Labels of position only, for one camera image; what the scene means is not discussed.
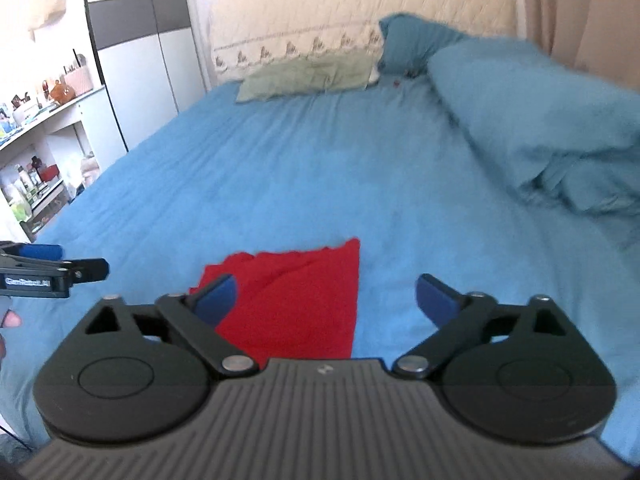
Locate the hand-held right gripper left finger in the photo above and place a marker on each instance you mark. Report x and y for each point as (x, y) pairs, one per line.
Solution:
(220, 300)

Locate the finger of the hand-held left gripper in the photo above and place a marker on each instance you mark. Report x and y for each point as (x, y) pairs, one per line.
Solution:
(90, 268)
(40, 251)

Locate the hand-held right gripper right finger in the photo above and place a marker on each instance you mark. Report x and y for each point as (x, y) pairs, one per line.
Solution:
(435, 301)

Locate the red knit sweater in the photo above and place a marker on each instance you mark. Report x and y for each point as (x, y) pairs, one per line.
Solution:
(300, 300)

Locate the person's left hand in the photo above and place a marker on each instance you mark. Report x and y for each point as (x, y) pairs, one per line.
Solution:
(10, 319)

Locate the red box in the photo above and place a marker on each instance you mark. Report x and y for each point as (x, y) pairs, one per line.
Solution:
(49, 173)

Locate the white shelf unit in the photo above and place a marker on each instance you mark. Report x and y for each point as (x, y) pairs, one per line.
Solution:
(60, 120)

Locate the bed with blue sheet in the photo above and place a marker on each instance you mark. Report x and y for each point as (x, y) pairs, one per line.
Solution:
(300, 160)

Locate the brown plush toy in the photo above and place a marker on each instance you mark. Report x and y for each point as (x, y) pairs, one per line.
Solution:
(62, 91)

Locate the pink storage basket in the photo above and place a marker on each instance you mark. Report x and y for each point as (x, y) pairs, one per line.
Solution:
(81, 80)

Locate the blue duvet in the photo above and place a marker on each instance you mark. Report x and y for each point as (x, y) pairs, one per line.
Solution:
(540, 120)

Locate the white and grey wardrobe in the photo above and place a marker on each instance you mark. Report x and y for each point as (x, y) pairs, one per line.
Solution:
(140, 60)

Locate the green pillow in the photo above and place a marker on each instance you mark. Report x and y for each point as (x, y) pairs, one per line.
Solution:
(305, 77)

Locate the cream hanging bag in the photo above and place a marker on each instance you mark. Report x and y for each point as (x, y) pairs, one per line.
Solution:
(47, 0)

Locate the blue pillow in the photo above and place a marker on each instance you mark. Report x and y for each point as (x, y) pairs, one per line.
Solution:
(415, 40)

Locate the cream quilted headboard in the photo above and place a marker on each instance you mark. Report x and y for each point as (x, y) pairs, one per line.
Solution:
(350, 5)

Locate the beige curtain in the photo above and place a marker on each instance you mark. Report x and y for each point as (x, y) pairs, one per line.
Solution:
(580, 10)

